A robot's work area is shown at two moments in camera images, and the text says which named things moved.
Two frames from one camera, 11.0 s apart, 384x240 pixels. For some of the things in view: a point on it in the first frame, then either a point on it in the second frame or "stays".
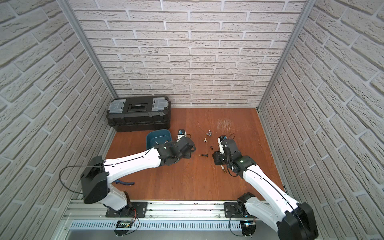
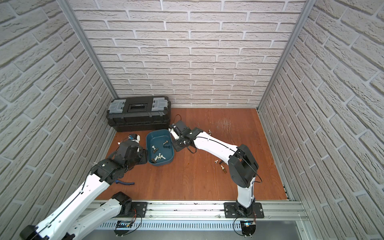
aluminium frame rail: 80,210 stays
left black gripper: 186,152 to 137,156
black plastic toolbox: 126,114 stays
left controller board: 122,224 stays
